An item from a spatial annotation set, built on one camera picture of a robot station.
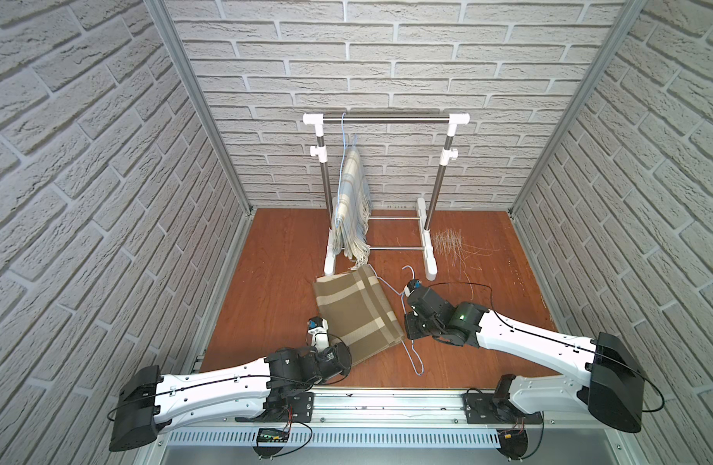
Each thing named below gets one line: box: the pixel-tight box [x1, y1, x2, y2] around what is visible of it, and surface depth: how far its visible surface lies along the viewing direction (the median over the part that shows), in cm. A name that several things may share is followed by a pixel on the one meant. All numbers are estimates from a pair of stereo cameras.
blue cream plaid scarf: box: [331, 146, 373, 269], surface depth 91 cm
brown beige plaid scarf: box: [313, 265, 405, 366], surface depth 90 cm
